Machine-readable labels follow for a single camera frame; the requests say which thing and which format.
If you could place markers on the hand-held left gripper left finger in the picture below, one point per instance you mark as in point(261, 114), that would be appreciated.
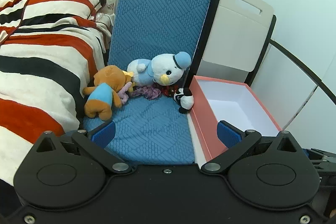
point(103, 132)

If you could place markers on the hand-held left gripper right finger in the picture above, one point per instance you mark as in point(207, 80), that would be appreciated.
point(228, 134)

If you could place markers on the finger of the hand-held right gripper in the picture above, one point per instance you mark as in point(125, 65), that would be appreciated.
point(323, 157)

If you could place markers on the pink cardboard box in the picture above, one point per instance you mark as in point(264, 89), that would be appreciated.
point(202, 113)

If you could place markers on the brown teddy bear blue shirt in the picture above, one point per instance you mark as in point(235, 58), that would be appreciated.
point(102, 95)

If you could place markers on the blue white duck plush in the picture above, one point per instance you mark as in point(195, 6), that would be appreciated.
point(162, 66)

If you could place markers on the small pink plush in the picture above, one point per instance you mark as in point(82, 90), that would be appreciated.
point(123, 94)

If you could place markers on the small panda plush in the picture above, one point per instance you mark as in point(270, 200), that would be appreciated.
point(187, 101)

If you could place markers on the purple fluffy toy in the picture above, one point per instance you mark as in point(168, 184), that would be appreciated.
point(148, 92)

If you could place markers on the red black toy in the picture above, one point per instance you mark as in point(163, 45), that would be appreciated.
point(168, 90)

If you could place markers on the black curved tube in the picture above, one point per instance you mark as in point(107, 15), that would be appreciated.
point(302, 64)

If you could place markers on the striped red black blanket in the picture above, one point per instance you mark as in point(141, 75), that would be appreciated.
point(39, 56)

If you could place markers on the blue textured cushion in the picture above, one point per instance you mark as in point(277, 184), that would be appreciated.
point(157, 16)

